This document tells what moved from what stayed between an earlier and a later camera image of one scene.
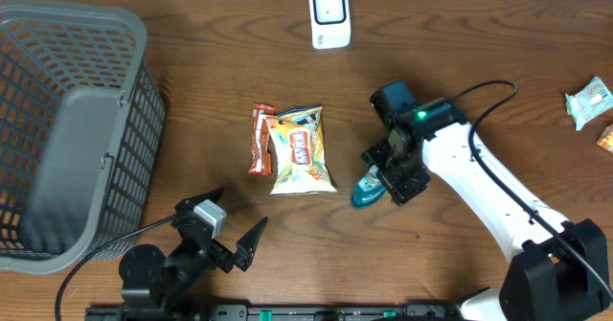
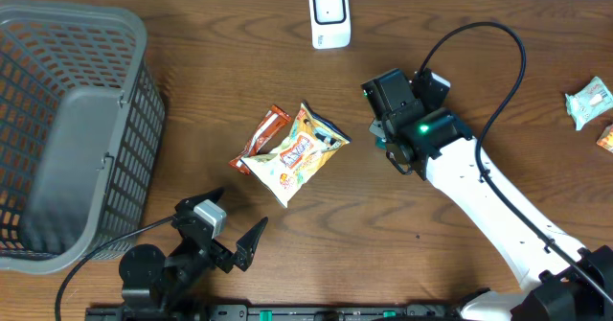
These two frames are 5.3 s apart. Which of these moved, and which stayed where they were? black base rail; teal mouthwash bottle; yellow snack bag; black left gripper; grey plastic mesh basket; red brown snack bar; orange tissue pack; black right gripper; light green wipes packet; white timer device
Moved: teal mouthwash bottle; black right gripper; yellow snack bag; red brown snack bar
Stayed: white timer device; black base rail; black left gripper; orange tissue pack; light green wipes packet; grey plastic mesh basket
